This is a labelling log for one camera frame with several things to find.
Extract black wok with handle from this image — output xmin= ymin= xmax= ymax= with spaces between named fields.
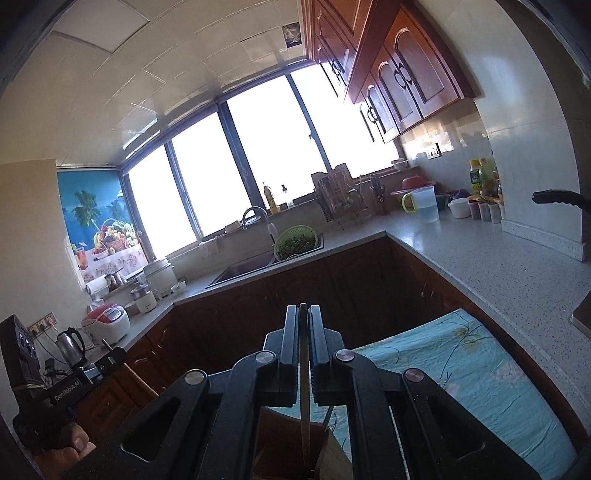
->
xmin=532 ymin=189 xmax=583 ymax=212

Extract red and white rice cooker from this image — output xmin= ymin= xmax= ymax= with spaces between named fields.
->
xmin=82 ymin=302 xmax=128 ymax=344

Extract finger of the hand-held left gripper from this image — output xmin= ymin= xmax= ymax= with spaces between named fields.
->
xmin=85 ymin=347 xmax=127 ymax=383

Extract person's left hand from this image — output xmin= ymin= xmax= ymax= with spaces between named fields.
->
xmin=44 ymin=422 xmax=99 ymax=480

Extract wooden cabinets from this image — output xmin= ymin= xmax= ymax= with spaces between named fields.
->
xmin=300 ymin=0 xmax=477 ymax=145
xmin=76 ymin=231 xmax=465 ymax=432

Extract wooden dish rack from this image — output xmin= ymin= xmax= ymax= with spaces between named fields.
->
xmin=311 ymin=163 xmax=371 ymax=228

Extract teal floral tablecloth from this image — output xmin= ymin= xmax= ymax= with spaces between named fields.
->
xmin=318 ymin=308 xmax=578 ymax=480

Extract tropical fruit print blind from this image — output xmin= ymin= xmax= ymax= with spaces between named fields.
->
xmin=56 ymin=168 xmax=149 ymax=285

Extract kitchen sink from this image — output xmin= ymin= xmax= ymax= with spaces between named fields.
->
xmin=206 ymin=233 xmax=325 ymax=289

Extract large white cooker pot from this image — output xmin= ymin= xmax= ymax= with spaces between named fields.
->
xmin=143 ymin=258 xmax=178 ymax=296

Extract wooden lower cabinets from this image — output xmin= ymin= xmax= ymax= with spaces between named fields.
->
xmin=76 ymin=231 xmax=465 ymax=432

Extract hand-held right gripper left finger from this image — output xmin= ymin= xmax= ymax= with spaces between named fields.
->
xmin=62 ymin=305 xmax=301 ymax=480

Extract steel electric kettle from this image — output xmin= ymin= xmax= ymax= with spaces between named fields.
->
xmin=56 ymin=327 xmax=88 ymax=368

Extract wall power outlet strip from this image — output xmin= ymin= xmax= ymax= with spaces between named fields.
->
xmin=28 ymin=314 xmax=57 ymax=334

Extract kitchen window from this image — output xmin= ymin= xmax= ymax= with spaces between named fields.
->
xmin=121 ymin=62 xmax=403 ymax=260

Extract small white food steamer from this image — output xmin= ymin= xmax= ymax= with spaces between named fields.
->
xmin=130 ymin=277 xmax=158 ymax=315

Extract wooden upper cabinets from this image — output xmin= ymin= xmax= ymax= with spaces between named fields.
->
xmin=300 ymin=0 xmax=477 ymax=145

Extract green colander with vegetables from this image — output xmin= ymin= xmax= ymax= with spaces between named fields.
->
xmin=274 ymin=225 xmax=320 ymax=262

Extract clear pitcher with green handle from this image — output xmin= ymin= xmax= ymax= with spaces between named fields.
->
xmin=401 ymin=186 xmax=440 ymax=224

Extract wooden chopstick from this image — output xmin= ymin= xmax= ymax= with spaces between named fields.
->
xmin=102 ymin=339 xmax=159 ymax=399
xmin=299 ymin=302 xmax=310 ymax=464

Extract chrome sink faucet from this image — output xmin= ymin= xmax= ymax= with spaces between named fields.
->
xmin=241 ymin=206 xmax=278 ymax=246

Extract wooden utensil holder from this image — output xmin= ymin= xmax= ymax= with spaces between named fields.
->
xmin=253 ymin=406 xmax=354 ymax=480

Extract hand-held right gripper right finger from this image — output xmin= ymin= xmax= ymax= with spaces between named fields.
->
xmin=307 ymin=305 xmax=542 ymax=480

